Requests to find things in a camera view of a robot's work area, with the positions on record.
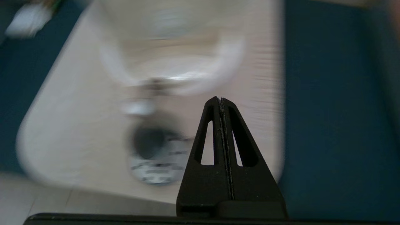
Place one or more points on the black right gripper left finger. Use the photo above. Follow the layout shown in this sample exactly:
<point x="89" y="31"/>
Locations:
<point x="203" y="187"/>

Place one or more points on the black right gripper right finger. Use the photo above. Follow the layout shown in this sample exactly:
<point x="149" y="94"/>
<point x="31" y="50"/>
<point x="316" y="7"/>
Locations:
<point x="256" y="187"/>

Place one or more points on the grey plastic cup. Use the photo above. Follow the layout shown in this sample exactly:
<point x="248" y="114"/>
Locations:
<point x="148" y="142"/>

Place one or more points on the large blue perforated drip tray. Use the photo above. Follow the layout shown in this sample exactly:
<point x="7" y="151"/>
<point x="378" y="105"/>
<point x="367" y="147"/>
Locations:
<point x="159" y="173"/>

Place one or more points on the blue upholstered bench sofa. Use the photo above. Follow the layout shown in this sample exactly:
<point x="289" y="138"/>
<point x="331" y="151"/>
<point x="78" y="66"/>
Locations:
<point x="337" y="109"/>
<point x="15" y="93"/>

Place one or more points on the large clear water dispenser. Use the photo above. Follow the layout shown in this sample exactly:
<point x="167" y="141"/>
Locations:
<point x="175" y="47"/>

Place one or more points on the white napkin stack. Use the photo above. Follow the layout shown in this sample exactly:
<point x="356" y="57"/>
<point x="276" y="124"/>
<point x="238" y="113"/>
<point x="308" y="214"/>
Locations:
<point x="28" y="20"/>

